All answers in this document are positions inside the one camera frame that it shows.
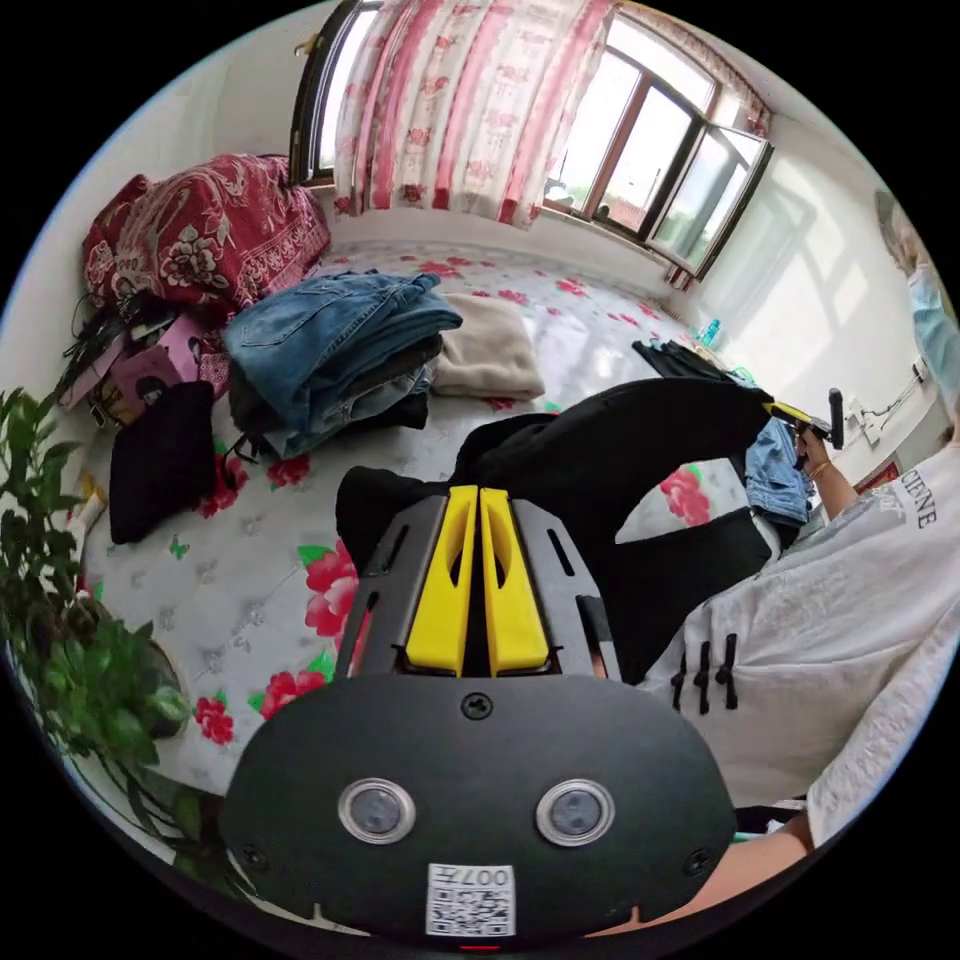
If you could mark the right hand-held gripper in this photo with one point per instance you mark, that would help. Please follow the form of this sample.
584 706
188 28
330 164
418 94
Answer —
816 429

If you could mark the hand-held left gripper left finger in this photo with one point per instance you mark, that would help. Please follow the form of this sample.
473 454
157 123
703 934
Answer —
442 600

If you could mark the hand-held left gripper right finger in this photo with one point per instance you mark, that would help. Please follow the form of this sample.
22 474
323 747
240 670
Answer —
514 600

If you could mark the black pants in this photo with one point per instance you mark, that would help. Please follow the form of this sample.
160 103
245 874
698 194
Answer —
600 465

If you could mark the person's right forearm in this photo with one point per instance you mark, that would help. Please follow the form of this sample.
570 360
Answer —
836 491

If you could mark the person's left forearm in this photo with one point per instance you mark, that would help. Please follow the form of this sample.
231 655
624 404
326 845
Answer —
750 862

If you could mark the person's right hand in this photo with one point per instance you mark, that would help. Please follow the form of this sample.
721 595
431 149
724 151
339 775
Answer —
811 454

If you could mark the blue denim garment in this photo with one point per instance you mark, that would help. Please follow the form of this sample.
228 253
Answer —
780 472

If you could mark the teal bottle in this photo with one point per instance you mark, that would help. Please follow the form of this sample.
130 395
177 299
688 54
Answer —
711 331

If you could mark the flat black garment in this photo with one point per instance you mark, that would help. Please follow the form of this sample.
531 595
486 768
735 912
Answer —
682 360

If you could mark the bed with floral sheet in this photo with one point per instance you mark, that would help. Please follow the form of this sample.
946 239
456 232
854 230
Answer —
247 600

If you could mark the person's body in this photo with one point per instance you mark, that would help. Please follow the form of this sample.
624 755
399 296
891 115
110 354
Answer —
825 637

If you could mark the folded beige garment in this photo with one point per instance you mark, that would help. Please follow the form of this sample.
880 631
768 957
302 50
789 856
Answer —
487 345

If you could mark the pile of clothes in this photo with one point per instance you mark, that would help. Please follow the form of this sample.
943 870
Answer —
330 352

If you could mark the brown framed window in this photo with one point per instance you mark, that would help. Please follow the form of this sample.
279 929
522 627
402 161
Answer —
645 150

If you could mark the folded black garment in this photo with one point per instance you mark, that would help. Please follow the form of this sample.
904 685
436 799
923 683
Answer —
161 457

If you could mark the green potted plant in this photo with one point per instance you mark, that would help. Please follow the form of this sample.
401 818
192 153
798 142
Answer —
82 660

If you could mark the pink carton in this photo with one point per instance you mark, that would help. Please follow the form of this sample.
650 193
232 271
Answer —
150 367

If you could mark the red patterned rolled blanket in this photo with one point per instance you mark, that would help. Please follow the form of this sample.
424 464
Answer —
202 232

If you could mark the pink floral curtain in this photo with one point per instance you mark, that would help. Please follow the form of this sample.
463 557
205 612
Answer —
465 105

